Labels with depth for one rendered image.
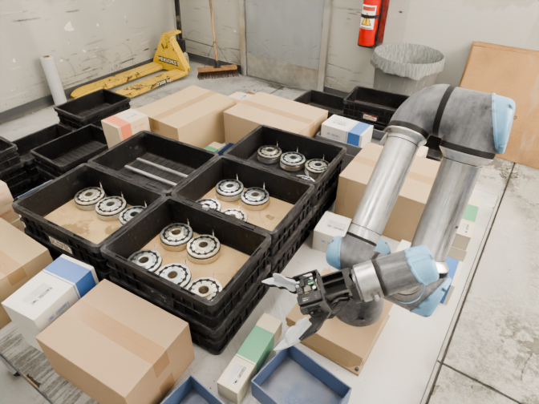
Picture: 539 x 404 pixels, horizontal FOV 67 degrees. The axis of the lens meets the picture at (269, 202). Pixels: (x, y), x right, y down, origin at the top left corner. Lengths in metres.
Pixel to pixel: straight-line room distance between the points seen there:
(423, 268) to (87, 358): 0.78
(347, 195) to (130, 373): 0.95
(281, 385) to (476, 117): 0.80
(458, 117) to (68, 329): 1.04
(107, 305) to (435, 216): 0.85
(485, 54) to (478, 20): 0.30
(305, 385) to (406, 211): 0.69
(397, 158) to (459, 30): 3.02
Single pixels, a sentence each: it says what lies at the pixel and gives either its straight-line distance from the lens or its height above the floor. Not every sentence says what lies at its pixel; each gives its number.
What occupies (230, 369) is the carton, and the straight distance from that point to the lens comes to 1.12.
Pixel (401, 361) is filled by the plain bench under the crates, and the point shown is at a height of 0.70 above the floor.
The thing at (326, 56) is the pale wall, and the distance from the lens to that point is 4.34.
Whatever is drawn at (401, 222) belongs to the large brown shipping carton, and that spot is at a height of 0.79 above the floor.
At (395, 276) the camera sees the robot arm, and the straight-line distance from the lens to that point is 0.81.
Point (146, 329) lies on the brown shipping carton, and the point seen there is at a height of 0.86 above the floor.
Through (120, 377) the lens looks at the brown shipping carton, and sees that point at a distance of 1.05.
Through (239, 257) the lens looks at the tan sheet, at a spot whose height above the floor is 0.83.
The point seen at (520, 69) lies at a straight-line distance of 3.75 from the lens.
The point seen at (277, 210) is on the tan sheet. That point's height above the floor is 0.83.
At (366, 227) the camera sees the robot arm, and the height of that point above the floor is 1.14.
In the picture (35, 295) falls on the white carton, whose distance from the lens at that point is 1.26.
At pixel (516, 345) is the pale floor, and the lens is 2.40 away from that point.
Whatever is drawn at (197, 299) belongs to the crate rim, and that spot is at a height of 0.93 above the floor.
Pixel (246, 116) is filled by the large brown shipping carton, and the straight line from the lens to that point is 1.92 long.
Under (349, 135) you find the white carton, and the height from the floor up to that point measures 0.88.
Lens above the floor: 1.73
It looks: 38 degrees down
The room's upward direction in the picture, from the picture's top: 1 degrees clockwise
